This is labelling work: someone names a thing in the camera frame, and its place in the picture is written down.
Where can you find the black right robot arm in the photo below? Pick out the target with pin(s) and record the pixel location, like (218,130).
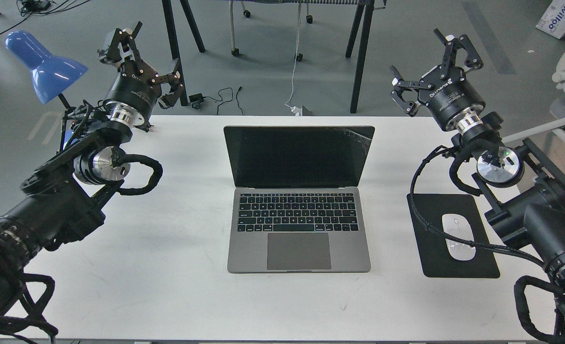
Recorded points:
(525,189)

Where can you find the white computer mouse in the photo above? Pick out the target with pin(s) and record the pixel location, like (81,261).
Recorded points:
(458,226)

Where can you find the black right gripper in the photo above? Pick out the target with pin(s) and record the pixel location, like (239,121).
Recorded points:
(452,98)

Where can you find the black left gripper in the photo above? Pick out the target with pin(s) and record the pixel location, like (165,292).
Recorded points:
(134,93)

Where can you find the white cardboard box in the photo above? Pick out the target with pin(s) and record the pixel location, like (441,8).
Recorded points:
(552,20)

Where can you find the blue desk lamp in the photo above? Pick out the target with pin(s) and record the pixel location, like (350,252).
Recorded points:
(50,74)

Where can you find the grey laptop computer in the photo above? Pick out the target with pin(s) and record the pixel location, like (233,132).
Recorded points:
(297,205)

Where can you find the black table frame legs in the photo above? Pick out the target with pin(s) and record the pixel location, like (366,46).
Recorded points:
(361,27)

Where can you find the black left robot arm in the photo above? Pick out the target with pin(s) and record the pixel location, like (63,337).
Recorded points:
(64,197)

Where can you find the black mouse pad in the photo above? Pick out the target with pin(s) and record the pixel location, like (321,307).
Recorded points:
(432,248)

